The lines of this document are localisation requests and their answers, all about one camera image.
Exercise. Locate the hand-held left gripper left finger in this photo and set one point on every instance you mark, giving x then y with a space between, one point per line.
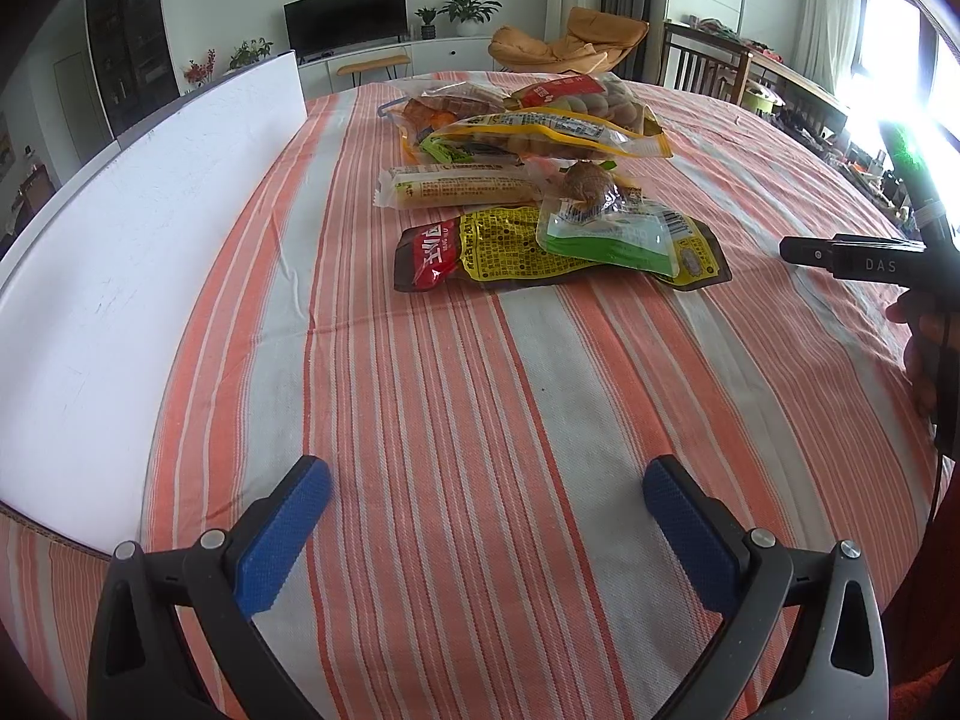
285 540

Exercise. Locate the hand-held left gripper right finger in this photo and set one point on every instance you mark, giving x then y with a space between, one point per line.
690 540

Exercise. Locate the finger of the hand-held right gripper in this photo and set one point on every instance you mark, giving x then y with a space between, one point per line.
806 250

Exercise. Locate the clear packet with brown snack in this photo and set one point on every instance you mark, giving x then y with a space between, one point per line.
589 186

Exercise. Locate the walnut bag with gold trim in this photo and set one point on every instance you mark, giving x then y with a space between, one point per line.
604 101

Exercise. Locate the yellow and green snack packet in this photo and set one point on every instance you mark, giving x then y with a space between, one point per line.
525 132

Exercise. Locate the red and yellow snack packet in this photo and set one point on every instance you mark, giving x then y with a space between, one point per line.
480 249

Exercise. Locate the long beige snack packet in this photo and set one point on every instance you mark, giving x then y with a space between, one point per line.
457 187

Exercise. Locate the clear bag of orange snacks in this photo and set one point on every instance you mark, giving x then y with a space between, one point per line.
442 109

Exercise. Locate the person's right hand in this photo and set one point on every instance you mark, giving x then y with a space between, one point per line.
919 349

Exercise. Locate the cluttered wooden sideboard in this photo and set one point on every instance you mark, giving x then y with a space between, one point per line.
817 112

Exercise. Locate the yellow green container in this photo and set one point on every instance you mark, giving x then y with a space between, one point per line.
766 99

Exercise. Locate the wooden chair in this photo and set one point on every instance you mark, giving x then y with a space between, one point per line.
705 64

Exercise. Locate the orange striped tablecloth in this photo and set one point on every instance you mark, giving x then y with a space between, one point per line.
450 405

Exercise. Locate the window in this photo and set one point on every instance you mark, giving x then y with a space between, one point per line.
900 37

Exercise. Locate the white sheer curtain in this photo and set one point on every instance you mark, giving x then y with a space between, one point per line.
825 7

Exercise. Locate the white board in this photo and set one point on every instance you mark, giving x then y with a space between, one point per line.
112 277

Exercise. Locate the orange lounge chair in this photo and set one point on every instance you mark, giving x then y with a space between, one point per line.
570 41

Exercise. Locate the white television cabinet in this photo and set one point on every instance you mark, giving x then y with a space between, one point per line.
450 52

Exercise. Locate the large potted plant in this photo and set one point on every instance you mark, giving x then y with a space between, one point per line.
469 11

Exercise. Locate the small potted plant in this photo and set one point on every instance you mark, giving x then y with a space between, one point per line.
427 21

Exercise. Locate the wooden stool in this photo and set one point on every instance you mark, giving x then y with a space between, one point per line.
373 62

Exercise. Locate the red flowers in vase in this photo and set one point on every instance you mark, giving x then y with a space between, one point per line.
199 69

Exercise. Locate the leafy plant in vase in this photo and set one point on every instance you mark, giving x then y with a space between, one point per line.
250 52

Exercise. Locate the black television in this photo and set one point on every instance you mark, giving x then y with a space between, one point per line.
345 15

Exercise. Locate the dark bookcase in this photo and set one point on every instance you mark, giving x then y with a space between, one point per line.
131 37

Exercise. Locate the framed wall picture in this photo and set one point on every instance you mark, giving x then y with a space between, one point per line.
6 146

